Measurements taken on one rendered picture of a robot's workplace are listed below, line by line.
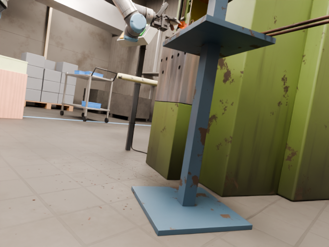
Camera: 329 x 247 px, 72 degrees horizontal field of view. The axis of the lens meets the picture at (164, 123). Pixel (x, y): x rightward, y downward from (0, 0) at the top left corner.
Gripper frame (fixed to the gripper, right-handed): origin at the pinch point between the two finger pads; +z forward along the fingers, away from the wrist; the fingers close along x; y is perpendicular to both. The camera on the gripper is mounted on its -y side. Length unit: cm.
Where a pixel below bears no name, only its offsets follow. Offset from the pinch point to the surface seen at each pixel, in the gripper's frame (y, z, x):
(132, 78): 38, -17, -35
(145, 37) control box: 3.4, -10.4, -37.3
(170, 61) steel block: 26.0, -3.3, 1.6
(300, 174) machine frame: 84, 62, 59
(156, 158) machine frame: 92, -4, 3
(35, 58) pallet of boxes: -16, -126, -478
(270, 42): 28, 0, 78
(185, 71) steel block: 34.5, -2.4, 22.1
